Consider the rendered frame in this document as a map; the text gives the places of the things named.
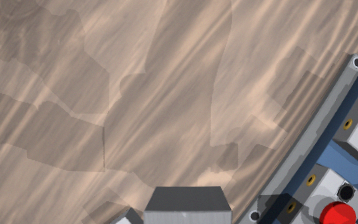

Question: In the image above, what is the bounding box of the white rectangular block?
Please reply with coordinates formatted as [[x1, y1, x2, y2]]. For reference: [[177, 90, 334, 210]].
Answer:
[[109, 207, 144, 224]]

